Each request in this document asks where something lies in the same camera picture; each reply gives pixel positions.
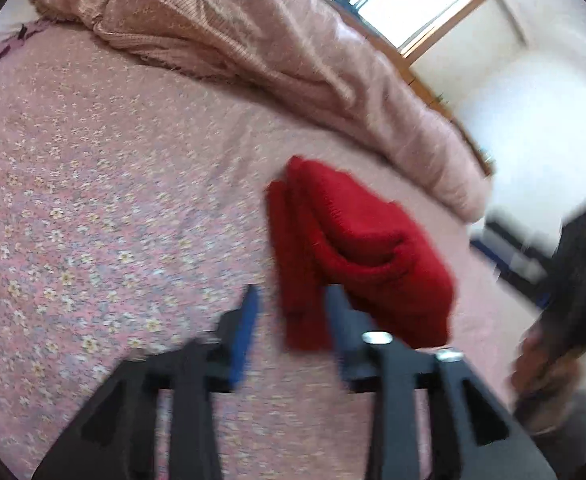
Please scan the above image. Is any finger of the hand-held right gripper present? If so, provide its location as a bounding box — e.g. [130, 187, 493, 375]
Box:
[470, 239, 550, 302]
[484, 214, 558, 262]

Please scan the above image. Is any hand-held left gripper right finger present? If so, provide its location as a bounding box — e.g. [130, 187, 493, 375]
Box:
[325, 285, 556, 480]

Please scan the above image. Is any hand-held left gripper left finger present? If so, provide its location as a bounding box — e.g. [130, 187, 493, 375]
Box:
[33, 285, 261, 480]

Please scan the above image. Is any red knitted cardigan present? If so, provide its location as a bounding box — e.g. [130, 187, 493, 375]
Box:
[265, 156, 456, 352]

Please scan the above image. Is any person's right forearm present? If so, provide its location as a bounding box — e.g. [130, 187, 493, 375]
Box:
[516, 389, 586, 466]

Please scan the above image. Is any person's right hand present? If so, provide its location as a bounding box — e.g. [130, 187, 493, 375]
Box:
[512, 329, 583, 407]

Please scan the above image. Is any pink quilt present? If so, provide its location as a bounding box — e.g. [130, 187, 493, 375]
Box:
[23, 0, 494, 222]

